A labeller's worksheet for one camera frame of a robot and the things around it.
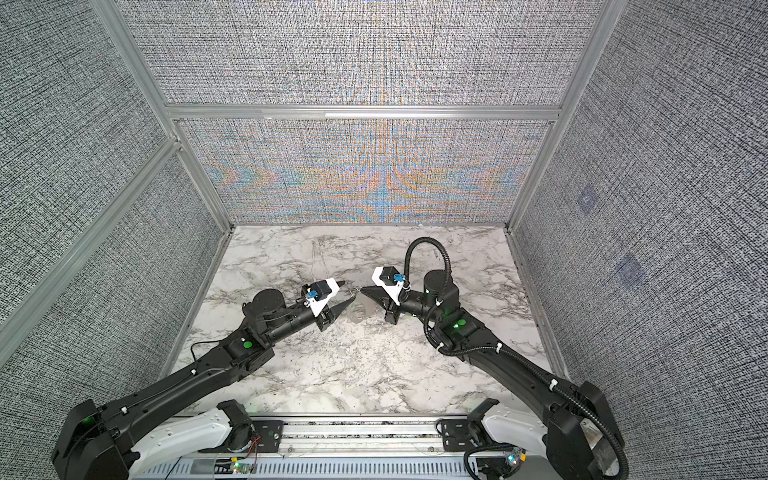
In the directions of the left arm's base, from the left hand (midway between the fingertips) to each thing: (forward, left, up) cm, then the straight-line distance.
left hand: (347, 289), depth 71 cm
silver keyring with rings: (-5, -2, -1) cm, 5 cm away
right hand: (0, -4, +1) cm, 4 cm away
